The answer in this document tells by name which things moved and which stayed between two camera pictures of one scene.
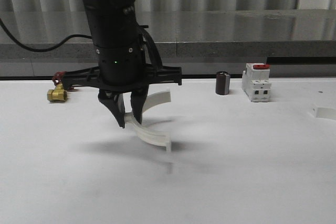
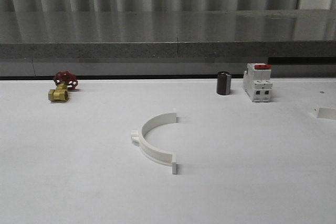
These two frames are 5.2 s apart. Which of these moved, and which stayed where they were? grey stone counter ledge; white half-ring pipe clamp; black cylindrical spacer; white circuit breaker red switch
Moved: white half-ring pipe clamp
Stayed: black cylindrical spacer; white circuit breaker red switch; grey stone counter ledge
